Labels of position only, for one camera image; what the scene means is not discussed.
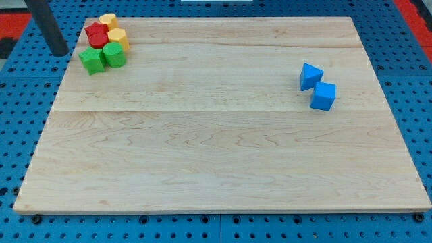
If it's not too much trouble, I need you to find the yellow heart block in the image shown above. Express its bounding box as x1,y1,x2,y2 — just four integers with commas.
99,13,119,30

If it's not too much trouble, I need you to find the red cylinder block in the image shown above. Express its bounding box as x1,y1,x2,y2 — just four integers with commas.
88,33,109,49

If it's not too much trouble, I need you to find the blue cube block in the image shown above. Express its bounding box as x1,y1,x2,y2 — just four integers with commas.
310,82,337,111

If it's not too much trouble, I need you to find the red star block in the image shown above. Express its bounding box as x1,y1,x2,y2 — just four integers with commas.
84,22,109,38

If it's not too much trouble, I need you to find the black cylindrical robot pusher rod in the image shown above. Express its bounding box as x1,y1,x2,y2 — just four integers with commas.
24,0,70,57

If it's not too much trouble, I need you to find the green cylinder block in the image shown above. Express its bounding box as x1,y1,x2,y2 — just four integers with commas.
103,42,126,68

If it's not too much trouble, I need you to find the yellow hexagon block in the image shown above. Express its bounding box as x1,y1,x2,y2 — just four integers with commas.
107,28,130,51

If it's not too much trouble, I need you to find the blue triangle block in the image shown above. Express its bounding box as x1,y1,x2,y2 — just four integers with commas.
300,63,324,91

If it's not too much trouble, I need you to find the green star block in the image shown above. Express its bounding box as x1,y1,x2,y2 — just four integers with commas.
78,47,107,75

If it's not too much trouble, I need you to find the light wooden board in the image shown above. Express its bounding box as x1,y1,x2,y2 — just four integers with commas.
14,17,431,215

